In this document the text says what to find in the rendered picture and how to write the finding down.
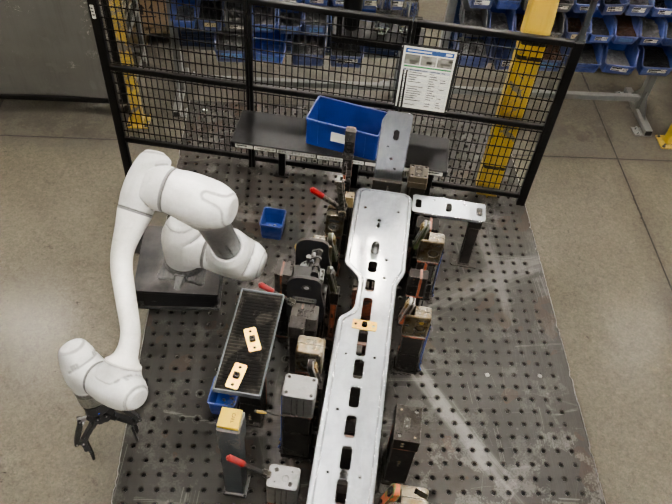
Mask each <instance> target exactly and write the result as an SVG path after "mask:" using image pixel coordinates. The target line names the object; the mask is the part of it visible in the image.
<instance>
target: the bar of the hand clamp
mask: <svg viewBox="0 0 672 504"><path fill-rule="evenodd" d="M332 183H335V184H336V188H337V196H338V204H339V211H340V210H343V211H345V212H346V211H347V206H346V198H345V189H344V184H345V183H346V184H347V186H349V185H350V184H351V179H350V178H347V180H345V179H343V176H342V175H337V178H336V179H335V180H332ZM345 208H346V210H345Z"/></svg>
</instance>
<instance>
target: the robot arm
mask: <svg viewBox="0 0 672 504"><path fill-rule="evenodd" d="M126 207H127V208H126ZM129 208H130V209H129ZM132 209H133V210H132ZM135 210H136V211H135ZM237 210H238V198H237V196H236V194H235V193H234V191H232V190H231V189H230V188H229V187H228V186H227V185H225V184H224V183H222V182H220V181H217V180H215V179H213V178H210V177H207V176H204V175H201V174H198V173H195V172H191V171H186V170H180V169H177V168H174V167H172V166H171V160H170V159H169V157H168V156H166V155H165V154H164V153H162V152H159V151H155V150H145V151H144V152H142V153H141V154H140V155H139V156H138V157H137V158H136V160H135V161H134V163H133V164H132V166H131V167H130V169H129V171H128V173H127V175H126V178H125V180H124V183H123V186H122V189H121V192H120V197H119V202H118V206H117V212H116V221H115V227H114V233H113V239H112V245H111V253H110V271H111V279H112V285H113V290H114V296H115V302H116V307H117V313H118V318H119V325H120V339H119V343H118V346H117V348H116V350H115V352H114V353H113V354H111V355H110V356H107V357H105V359H104V358H103V357H102V356H101V355H100V354H99V353H98V352H96V351H95V349H94V348H93V346H92V345H90V344H89V343H88V342H87V341H86V340H84V339H82V338H77V339H73V340H70V341H68V342H66V343H65V344H64V345H63V346H62V347H61V348H60V349H59V351H58V361H59V366H60V370H61V372H62V375H63V377H64V379H65V381H66V383H67V385H68V386H69V387H70V388H71V389H72V390H73V393H74V395H75V397H76V399H77V400H78V402H79V404H80V406H81V407H83V408H84V410H85V413H86V416H83V417H81V416H77V417H76V418H77V427H76V432H75V436H74V445H75V447H78V446H79V445H82V447H83V449H84V451H85V452H88V451H89V453H90V455H91V457H92V460H95V455H94V452H93V450H92V447H91V445H90V443H89V441H88V439H89V437H90V435H91V433H92V431H93V430H94V429H95V428H96V426H97V424H99V425H100V424H103V423H104V422H108V421H110V419H111V420H114V421H116V420H117V421H120V422H123V423H126V424H130V427H131V429H132V432H133V434H134V437H135V439H136V442H139V439H138V436H137V433H136V432H138V431H139V428H138V425H137V423H138V422H141V421H142V420H141V416H140V414H138V413H137V412H135V411H134V410H135V409H137V408H139V407H140V406H142V405H143V404H144V402H145V401H146V399H147V396H148V387H147V384H146V382H145V380H144V379H143V376H142V366H141V365H140V363H139V360H138V355H139V349H140V340H141V329H140V319H139V312H138V305H137V297H136V290H135V283H134V276H133V256H134V252H135V249H136V247H137V244H138V242H139V240H140V238H141V237H142V235H143V233H144V231H145V229H146V227H147V226H148V224H149V222H150V221H151V219H152V216H153V214H154V212H155V211H159V212H163V213H166V214H168V215H170V217H169V218H168V220H167V221H166V223H165V225H164V227H163V229H162V234H161V243H162V250H163V254H164V261H163V264H162V267H161V269H160V271H159V272H158V273H157V278H158V279H159V280H172V281H175V283H174V289H175V290H180V289H181V287H182V286H183V284H184V282H185V283H191V284H195V285H197V286H203V285H204V284H205V275H206V271H207V270H209V271H211V272H213V273H216V274H218V275H221V276H224V277H228V278H231V279H235V280H239V281H250V280H255V279H256V278H259V277H260V276H261V274H262V272H263V270H264V267H265V264H266V261H267V253H266V251H265V249H264V248H263V247H262V246H261V245H260V244H259V243H258V242H256V241H254V240H253V239H251V238H249V237H248V236H246V235H245V234H244V233H243V232H241V231H240V230H238V229H235V228H233V226H232V225H231V223H232V222H233V220H234V218H235V216H236V214H237ZM138 211H139V212H138ZM115 410H119V411H123V412H124V413H125V414H127V415H129V416H127V415H124V414H121V413H118V412H116V411H115ZM86 420H87V421H89V424H88V426H87V428H86V429H85V431H84V433H83V435H82V437H81V433H82V428H83V425H84V423H85V421H86Z"/></svg>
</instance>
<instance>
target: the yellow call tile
mask: <svg viewBox="0 0 672 504"><path fill-rule="evenodd" d="M242 414H243V410H239V409H233V408H227V407H222V408H221V412H220V415H219V419H218V423H217V427H218V428H223V429H230V430H236V431H238V429H239V426H240V422H241V418H242Z"/></svg>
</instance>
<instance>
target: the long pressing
mask: <svg viewBox="0 0 672 504"><path fill-rule="evenodd" d="M364 207H366V208H364ZM411 210H412V199H411V197H410V196H409V195H407V194H403V193H397V192H390V191H383V190H376V189H369V188H359V189H358V190H357V191H356V196H355V202H354V208H353V213H352V219H351V225H350V230H349V236H348V242H347V248H346V253H345V259H344V264H345V267H346V268H347V269H348V270H349V271H350V272H351V273H352V274H353V275H354V276H355V277H356V279H357V281H358V285H357V291H356V298H355V304H354V307H353V309H352V310H350V311H348V312H347V313H345V314H343V315H342V316H340V317H339V318H338V320H337V324H336V329H335V335H334V341H333V347H332V353H331V359H330V365H329V370H328V376H327V382H326V388H325V394H324V400H323V405H322V411H321V417H320V423H319V429H318V435H317V440H316V446H315V452H314V458H313V464H312V470H311V476H310V481H309V487H308V493H307V499H306V504H337V503H335V496H336V489H337V482H338V480H343V481H344V480H346V481H347V482H348V486H347V494H346V501H345V504H374V494H375V485H376V475H377V466H378V457H379V447H380V438H381V429H382V419H383V410H384V400H385V391H386V382H387V372H388V363H389V353H390V344H391V335H392V325H393V316H394V307H395V297H396V288H397V285H398V283H399V282H400V280H401V279H402V278H403V276H404V275H405V271H406V261H407V251H408V241H409V230H410V220H411ZM397 212H400V213H397ZM378 219H380V220H381V221H380V222H379V221H378ZM378 223H380V225H379V226H380V227H377V224H378ZM374 241H378V242H379V243H380V249H379V253H378V254H373V253H371V251H370V250H371V245H372V243H373V242H374ZM386 259H387V260H388V261H385V260H386ZM369 262H376V263H377V269H376V272H369V271H368V266H369ZM383 277H385V278H386V279H383ZM367 280H374V281H375V284H374V291H373V292H369V291H366V290H365V287H366V281H367ZM365 298H369V299H372V307H371V314H370V321H372V322H377V330H376V332H373V331H367V330H365V331H367V332H368V336H367V344H366V351H365V356H358V355H356V350H357V343H358V336H359V331H360V330H361V329H355V328H352V321H353V319H360V320H361V315H362V308H363V301H364V299H365ZM345 353H347V354H345ZM373 357H376V359H374V358H373ZM355 360H362V361H364V366H363V374H362V378H361V379H356V378H353V370H354V364H355ZM352 387H358V388H360V396H359V404H358V407H350V406H349V398H350V391H351V388H352ZM336 408H339V410H336ZM348 416H354V417H356V426H355V434H354V437H353V438H349V437H346V436H345V435H344V433H345V426H346V419H347V417H348ZM343 447H350V448H352V456H351V464H350V469H349V470H347V472H348V473H347V474H348V475H347V479H345V478H340V473H341V471H342V470H343V469H341V468H340V461H341V454H342V448H343ZM327 471H329V473H327ZM359 476H361V478H359Z"/></svg>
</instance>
